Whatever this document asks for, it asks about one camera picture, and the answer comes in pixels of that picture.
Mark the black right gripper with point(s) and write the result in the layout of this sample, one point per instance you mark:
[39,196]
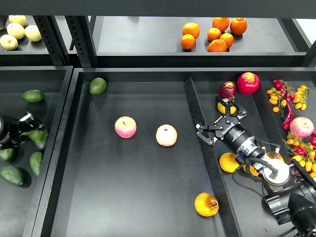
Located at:
[228,128]

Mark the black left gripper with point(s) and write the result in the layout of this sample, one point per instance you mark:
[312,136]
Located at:
[11,129]

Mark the green avocado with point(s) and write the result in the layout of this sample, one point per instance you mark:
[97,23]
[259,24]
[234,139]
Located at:
[97,86]
[35,135]

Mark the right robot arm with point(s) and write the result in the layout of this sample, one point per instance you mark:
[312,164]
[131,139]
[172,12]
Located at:
[289,191]

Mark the dark avocado left edge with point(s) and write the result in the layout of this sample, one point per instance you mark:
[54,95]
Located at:
[8,154]

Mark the green avocado lower tray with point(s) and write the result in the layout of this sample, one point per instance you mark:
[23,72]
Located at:
[35,162]

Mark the green avocado tray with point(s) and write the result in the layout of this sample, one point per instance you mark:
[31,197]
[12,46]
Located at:
[35,162]
[33,95]

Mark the green avocado upper left tray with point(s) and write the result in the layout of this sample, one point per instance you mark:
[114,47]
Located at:
[33,95]

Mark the yellow pear right tray left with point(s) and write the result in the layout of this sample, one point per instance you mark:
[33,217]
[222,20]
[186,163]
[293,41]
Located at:
[228,163]

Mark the yellow pear tray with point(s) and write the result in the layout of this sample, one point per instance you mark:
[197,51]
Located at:
[252,170]
[228,163]

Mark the dark avocado bottom left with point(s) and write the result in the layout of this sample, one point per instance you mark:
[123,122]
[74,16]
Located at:
[12,175]

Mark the yellow pear right tray middle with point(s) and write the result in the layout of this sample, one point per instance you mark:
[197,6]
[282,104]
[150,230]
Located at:
[252,170]

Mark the green avocado at tray corner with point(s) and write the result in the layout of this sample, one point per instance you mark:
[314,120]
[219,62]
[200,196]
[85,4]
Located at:
[97,86]

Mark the pale yellow pear front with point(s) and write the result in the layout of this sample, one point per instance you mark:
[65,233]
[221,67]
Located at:
[8,42]

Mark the pale yellow pear right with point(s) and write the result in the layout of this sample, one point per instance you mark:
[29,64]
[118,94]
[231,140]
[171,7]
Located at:
[32,33]

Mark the pale yellow pear middle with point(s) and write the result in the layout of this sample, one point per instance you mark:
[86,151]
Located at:
[16,30]

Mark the dark red apple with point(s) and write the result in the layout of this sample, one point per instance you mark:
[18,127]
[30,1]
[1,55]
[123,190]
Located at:
[227,90]

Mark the bright red apple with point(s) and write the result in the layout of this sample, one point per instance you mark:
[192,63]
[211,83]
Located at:
[248,83]

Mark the black left tray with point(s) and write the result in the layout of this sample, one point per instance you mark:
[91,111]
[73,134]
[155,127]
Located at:
[19,205]

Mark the black tray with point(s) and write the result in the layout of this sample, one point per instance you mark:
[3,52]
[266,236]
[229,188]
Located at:
[19,205]
[102,185]

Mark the pale pink apple centre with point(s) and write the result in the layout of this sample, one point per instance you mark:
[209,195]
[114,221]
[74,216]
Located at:
[166,135]

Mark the red chili pepper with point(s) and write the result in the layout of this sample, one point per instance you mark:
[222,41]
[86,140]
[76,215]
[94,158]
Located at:
[288,119]

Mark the upper cherry tomato bunch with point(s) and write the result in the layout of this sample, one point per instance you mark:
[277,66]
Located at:
[282,95]

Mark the cherry tomato bunch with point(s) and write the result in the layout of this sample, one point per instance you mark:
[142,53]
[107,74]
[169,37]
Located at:
[282,95]
[303,151]

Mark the orange front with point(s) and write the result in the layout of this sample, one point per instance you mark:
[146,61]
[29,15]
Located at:
[217,45]

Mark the pink apple right side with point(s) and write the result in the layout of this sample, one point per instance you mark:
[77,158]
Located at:
[301,127]

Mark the small orange right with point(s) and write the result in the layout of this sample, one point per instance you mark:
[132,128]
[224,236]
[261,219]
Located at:
[228,39]

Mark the small orange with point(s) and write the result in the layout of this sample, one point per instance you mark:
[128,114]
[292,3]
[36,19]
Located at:
[228,39]
[213,34]

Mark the lower cherry tomato bunch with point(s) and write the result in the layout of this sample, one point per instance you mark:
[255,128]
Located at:
[303,151]

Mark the orange lower left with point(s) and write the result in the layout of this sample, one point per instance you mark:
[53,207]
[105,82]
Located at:
[188,41]

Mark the small orange centre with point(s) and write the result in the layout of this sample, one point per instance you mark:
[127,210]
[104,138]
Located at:
[213,34]

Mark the orange top right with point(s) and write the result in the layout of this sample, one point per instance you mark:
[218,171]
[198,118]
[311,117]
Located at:
[238,26]

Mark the orange top centre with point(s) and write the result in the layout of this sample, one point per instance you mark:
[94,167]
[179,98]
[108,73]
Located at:
[221,23]

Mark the pink apple left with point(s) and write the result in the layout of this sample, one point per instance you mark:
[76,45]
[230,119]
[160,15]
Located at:
[125,127]

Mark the orange top left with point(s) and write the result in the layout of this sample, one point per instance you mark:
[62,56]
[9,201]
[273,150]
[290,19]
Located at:
[192,29]

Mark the black centre tray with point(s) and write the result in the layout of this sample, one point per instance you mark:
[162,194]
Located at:
[102,185]

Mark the black upper shelf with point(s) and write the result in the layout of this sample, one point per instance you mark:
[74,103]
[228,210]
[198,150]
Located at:
[147,33]

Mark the dark avocado by tray wall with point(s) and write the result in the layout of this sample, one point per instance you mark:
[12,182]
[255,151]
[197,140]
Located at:
[41,145]

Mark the black shelf post left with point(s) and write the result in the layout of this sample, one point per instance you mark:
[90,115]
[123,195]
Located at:
[52,38]

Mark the black shelf post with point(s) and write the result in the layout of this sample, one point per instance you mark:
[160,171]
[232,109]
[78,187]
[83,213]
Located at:
[52,38]
[81,32]

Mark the black shelf post right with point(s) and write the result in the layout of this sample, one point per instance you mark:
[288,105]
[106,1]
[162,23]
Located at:
[81,32]

